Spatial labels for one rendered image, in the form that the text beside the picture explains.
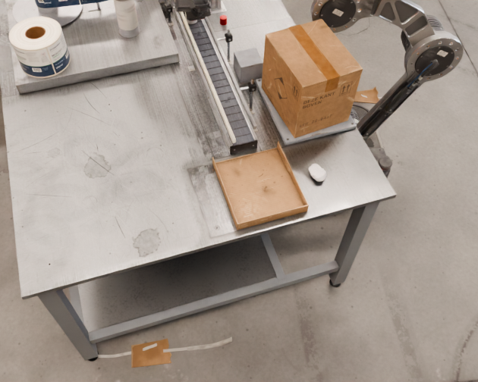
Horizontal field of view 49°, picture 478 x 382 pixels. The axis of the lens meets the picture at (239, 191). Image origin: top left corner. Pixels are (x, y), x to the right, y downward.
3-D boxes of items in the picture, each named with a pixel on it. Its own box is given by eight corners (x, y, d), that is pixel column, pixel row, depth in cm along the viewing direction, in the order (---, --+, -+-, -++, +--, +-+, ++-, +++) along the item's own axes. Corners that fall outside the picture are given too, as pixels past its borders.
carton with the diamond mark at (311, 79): (260, 87, 216) (265, 33, 194) (312, 71, 222) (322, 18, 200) (294, 139, 201) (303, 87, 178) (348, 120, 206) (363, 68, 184)
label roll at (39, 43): (58, 39, 226) (48, 10, 214) (78, 65, 217) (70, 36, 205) (13, 57, 219) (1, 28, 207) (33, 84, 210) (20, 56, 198)
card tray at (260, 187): (212, 164, 196) (212, 157, 192) (278, 148, 200) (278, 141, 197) (237, 230, 180) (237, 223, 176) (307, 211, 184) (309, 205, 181)
